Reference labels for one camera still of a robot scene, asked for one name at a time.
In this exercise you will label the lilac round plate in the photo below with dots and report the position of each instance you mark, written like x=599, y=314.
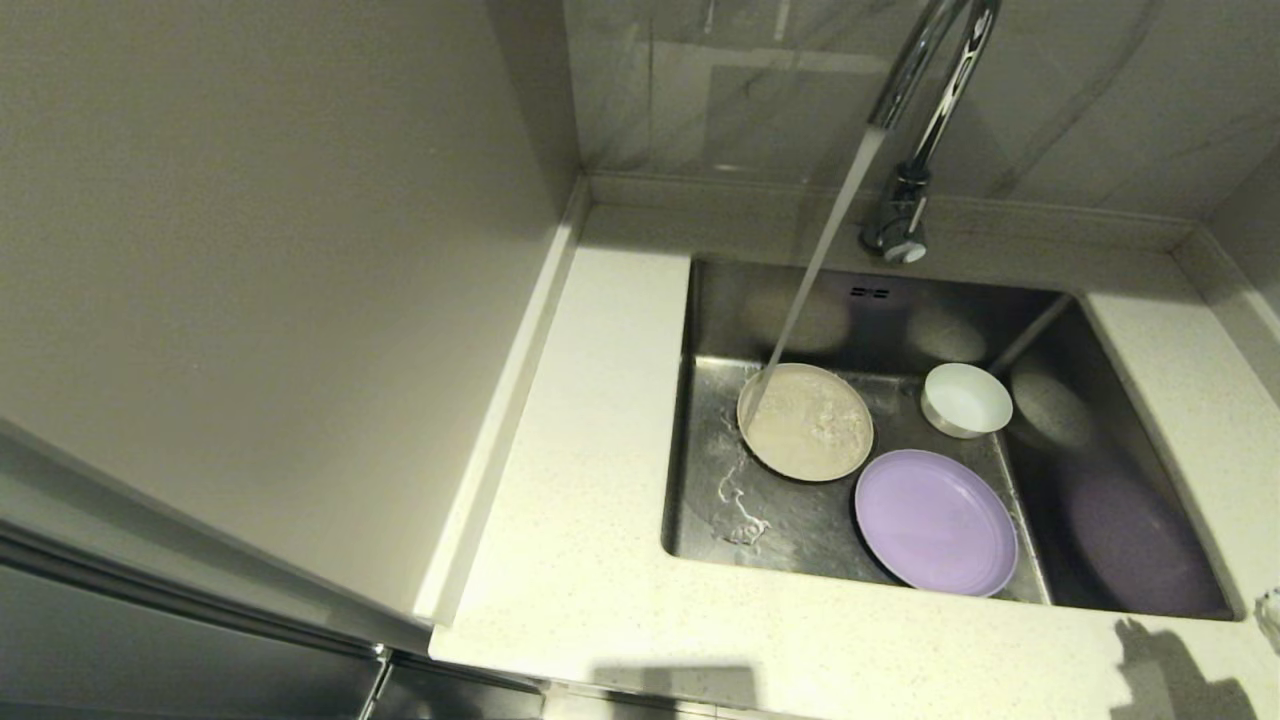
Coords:
x=935, y=525

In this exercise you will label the grey metal cabinet front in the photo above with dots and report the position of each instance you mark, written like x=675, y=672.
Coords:
x=150, y=640

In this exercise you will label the white-padded right gripper finger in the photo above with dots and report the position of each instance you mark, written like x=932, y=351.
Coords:
x=1271, y=612

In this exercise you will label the beige round plate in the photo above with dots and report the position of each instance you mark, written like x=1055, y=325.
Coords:
x=805, y=423

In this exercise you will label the stainless steel sink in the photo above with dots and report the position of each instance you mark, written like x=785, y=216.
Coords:
x=800, y=520

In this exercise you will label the small white bowl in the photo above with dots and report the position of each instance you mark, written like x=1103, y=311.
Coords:
x=968, y=400

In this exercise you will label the chrome gooseneck faucet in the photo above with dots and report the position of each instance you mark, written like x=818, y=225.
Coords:
x=905, y=215

